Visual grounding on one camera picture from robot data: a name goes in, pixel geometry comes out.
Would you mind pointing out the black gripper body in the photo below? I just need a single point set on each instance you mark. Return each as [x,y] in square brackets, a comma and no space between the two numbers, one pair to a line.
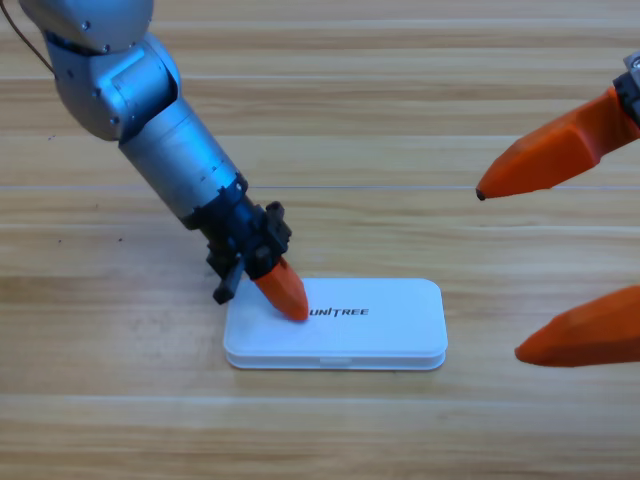
[240,235]
[631,95]

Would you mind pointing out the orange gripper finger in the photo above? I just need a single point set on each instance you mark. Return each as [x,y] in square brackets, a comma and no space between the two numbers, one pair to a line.
[550,155]
[590,335]
[287,292]

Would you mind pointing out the white Unitree pencil case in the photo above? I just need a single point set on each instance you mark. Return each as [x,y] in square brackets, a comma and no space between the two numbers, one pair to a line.
[380,335]

